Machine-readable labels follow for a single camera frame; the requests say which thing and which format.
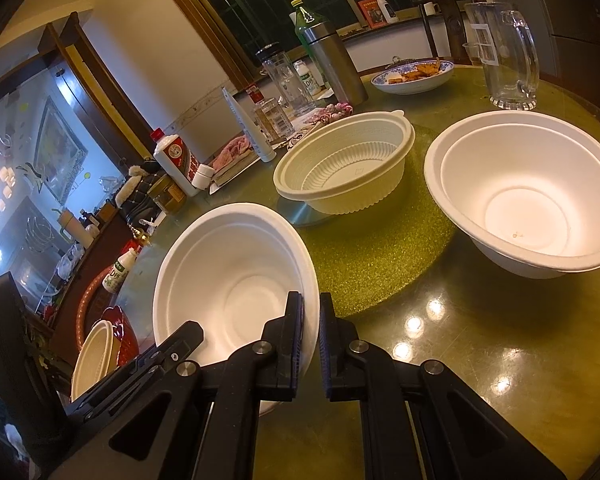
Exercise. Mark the red plate with gold lettering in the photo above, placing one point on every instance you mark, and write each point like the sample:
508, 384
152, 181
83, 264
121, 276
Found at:
125, 335

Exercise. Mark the white spray bottle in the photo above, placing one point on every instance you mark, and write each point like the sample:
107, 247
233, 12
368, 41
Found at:
385, 7

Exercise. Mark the clear glass pitcher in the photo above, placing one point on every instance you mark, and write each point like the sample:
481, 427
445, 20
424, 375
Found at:
500, 60

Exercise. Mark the small gold ornament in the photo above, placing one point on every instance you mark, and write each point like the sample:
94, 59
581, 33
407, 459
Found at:
142, 237

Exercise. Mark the white thermos cup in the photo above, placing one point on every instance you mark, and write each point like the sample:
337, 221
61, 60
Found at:
77, 230

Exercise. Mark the book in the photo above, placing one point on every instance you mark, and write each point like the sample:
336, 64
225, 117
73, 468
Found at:
235, 172

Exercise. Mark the white tube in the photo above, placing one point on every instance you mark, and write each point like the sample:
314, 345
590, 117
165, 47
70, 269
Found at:
250, 125

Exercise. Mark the blue-white plate with fried food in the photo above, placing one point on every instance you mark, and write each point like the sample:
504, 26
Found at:
410, 82

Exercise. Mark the green glass bottle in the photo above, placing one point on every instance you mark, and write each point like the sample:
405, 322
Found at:
305, 20

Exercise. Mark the white plastic bag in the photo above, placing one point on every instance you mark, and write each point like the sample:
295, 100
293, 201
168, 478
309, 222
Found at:
70, 265

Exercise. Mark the round green glitter turntable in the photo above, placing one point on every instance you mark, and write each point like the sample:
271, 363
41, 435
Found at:
380, 260

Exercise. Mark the white foam bowl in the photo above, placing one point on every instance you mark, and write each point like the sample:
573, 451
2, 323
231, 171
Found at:
520, 210
220, 280

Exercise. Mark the red box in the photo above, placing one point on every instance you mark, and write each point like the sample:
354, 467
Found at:
372, 14

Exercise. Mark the grey refrigerator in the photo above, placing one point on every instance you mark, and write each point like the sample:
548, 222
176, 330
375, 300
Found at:
580, 20

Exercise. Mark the white liquor bottle red cap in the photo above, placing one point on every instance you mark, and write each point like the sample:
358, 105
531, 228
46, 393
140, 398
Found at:
175, 160

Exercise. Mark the cream ribbed plastic bowl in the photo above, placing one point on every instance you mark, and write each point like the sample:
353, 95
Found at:
350, 160
92, 360

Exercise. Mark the framed wall picture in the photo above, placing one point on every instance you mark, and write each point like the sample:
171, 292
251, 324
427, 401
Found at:
60, 150

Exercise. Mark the small white bottle green label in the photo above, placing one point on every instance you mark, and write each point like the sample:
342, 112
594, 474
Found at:
120, 270
310, 77

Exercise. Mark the round metal turntable disc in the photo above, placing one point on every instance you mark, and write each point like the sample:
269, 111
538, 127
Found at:
300, 216

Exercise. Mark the small glass bottle red cap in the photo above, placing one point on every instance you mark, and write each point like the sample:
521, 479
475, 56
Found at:
272, 117

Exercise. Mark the stainless steel thermos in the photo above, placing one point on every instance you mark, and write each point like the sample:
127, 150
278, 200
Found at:
335, 65

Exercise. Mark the pink cloth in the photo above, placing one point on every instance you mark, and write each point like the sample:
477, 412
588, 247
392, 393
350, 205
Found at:
232, 152

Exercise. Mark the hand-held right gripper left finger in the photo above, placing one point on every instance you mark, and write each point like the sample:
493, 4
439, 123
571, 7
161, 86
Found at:
292, 355

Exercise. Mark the clear bottle with black cap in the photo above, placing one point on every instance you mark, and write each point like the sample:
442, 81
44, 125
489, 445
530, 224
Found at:
285, 80

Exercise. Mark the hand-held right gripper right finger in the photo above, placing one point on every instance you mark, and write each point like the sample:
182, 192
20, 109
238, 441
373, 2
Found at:
324, 355

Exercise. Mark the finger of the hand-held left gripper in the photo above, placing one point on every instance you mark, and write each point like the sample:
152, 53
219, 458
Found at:
150, 360

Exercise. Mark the dark wooden chair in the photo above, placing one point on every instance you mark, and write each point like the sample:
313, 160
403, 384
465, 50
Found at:
450, 25

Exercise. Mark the pink beaded trinket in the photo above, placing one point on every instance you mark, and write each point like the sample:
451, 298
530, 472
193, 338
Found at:
332, 112

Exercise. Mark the small white jar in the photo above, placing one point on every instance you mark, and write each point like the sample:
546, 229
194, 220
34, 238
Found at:
203, 174

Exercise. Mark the white mug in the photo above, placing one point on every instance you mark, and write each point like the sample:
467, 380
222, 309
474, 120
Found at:
430, 8

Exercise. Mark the clear plastic cup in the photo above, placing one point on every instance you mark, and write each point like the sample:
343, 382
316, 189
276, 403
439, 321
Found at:
472, 55

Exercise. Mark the jar with gold lid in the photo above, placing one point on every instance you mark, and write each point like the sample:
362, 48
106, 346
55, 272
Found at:
170, 197

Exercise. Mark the dark quilted bag with fur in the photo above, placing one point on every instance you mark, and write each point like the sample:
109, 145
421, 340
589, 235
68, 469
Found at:
140, 195

